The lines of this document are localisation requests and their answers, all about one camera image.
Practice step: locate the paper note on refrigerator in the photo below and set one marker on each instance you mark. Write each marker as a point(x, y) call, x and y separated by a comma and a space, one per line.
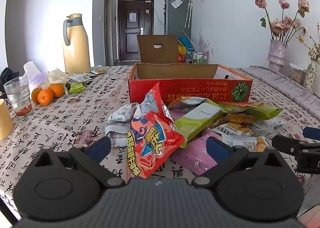
point(176, 3)

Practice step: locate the yellow flower twigs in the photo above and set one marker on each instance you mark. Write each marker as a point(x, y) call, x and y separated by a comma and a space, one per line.
point(315, 50)

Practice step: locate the small green packets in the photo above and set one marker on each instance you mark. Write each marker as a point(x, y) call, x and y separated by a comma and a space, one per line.
point(77, 87)

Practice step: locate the small brown biscuit packet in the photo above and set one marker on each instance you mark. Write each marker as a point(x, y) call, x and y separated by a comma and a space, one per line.
point(98, 71)

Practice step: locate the green and white snack packet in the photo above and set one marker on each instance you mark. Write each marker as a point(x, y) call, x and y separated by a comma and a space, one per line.
point(197, 120)

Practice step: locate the dark brown door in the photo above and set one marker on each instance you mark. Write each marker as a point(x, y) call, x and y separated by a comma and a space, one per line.
point(132, 32)

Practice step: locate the pink snack packet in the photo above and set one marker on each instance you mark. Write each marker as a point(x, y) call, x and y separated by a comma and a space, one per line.
point(192, 154)

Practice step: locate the glass cup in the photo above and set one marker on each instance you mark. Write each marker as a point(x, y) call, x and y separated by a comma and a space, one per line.
point(18, 95)

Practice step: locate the grey refrigerator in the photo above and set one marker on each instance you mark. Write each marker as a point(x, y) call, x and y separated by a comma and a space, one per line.
point(175, 20)

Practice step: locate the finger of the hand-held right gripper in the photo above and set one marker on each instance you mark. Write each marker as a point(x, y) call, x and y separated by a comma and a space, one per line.
point(312, 134)
point(287, 144)

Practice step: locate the white tissue pack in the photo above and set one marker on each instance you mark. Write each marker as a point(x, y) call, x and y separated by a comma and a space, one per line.
point(32, 72)

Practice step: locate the white umbrella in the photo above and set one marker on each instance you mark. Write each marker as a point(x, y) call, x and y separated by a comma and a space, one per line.
point(188, 12)

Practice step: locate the red cardboard box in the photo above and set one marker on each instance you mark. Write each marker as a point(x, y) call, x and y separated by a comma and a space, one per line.
point(190, 89)

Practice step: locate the patterned vase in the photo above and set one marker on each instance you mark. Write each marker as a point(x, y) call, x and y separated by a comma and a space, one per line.
point(311, 75)

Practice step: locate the blue plastic item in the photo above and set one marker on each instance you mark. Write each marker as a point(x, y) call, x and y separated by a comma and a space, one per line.
point(185, 42)

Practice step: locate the wooden chair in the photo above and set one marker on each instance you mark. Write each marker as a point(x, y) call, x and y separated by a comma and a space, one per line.
point(157, 52)

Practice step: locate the yellow bag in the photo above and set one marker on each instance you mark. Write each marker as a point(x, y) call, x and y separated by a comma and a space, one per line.
point(181, 49)

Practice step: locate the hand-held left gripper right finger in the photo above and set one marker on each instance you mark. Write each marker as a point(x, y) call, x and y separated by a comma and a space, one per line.
point(217, 146)

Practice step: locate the glass jar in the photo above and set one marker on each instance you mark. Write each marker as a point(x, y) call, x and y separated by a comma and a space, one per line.
point(297, 75)

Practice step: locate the pink ceramic vase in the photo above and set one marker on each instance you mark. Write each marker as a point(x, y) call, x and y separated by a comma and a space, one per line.
point(277, 55)

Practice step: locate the small white sachets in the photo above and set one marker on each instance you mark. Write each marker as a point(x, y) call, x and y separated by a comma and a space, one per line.
point(80, 77)

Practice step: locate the red snack packet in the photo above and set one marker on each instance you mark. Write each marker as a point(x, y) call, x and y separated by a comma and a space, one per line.
point(152, 137)

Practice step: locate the dried pink roses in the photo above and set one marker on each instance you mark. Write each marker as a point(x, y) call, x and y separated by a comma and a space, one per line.
point(282, 24)

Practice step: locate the red gift bag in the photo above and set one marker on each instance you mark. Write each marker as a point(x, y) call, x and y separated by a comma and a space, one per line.
point(181, 59)

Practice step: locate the orange long snack packet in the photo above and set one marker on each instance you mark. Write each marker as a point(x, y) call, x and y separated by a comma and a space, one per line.
point(237, 106)

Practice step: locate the yellow thermos jug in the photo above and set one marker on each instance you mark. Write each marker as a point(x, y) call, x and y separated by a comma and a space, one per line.
point(76, 50)

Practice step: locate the yellow cylinder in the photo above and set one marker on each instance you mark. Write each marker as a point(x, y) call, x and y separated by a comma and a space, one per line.
point(5, 120)

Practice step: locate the brown and silver snack packet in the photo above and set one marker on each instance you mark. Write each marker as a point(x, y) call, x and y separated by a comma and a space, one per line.
point(185, 104)

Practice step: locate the black bag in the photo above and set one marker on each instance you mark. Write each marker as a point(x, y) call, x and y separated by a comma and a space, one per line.
point(8, 74)

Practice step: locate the orange biscuit packet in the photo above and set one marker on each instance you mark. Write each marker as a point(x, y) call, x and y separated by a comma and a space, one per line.
point(237, 118)

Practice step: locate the orange fruit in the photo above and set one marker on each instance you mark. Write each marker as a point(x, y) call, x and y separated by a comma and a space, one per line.
point(57, 90)
point(45, 97)
point(35, 94)

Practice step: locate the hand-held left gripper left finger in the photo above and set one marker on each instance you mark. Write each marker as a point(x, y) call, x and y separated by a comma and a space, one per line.
point(100, 146)

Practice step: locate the grey patterned blanket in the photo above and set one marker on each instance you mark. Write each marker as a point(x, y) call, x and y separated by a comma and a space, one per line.
point(282, 92)

